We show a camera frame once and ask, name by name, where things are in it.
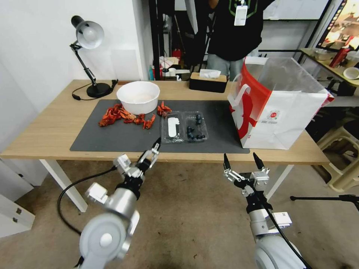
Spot black tripod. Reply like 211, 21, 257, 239
290, 192, 359, 213

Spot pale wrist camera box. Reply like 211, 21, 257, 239
250, 169, 270, 188
113, 153, 133, 176

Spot dark grey table mat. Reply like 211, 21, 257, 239
69, 99, 251, 154

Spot black desk lamp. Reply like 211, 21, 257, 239
69, 15, 111, 99

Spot wooden table white legs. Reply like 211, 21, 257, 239
0, 79, 330, 214

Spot black lamp power cable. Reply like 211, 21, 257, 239
72, 79, 119, 102

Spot white softbox panel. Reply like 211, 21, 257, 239
184, 0, 200, 33

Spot monitor screen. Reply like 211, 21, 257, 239
315, 0, 359, 52

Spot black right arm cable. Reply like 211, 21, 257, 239
251, 192, 310, 269

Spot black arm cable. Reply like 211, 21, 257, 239
251, 192, 310, 269
57, 166, 118, 236

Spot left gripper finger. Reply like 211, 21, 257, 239
146, 136, 162, 171
136, 149, 153, 168

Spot white tissue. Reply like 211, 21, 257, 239
199, 68, 221, 79

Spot small white bowl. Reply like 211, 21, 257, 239
343, 67, 359, 80

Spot yellow side table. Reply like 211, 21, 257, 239
298, 47, 359, 86

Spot black tissue box wooden lid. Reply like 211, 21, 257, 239
189, 72, 227, 94

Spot black metal shelf frame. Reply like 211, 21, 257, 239
148, 0, 175, 81

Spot red and white takeout bag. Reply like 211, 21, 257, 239
227, 56, 335, 150

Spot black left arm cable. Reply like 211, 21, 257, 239
57, 166, 118, 236

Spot beige plastic stool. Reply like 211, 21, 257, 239
316, 125, 359, 193

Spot white cabinet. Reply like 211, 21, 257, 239
0, 192, 36, 239

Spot white paper bowl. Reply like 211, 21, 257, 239
116, 81, 161, 115

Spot cardboard box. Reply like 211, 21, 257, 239
159, 56, 181, 71

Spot white name badge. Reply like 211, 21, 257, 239
234, 0, 249, 27

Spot metal bowl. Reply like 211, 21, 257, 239
312, 49, 335, 61

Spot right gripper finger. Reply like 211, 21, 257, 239
253, 152, 270, 176
223, 153, 245, 183

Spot person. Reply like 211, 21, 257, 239
205, 0, 277, 81

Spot clear plastic takeout container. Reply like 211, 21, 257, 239
160, 110, 211, 145

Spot red bottle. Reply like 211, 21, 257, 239
329, 47, 351, 69

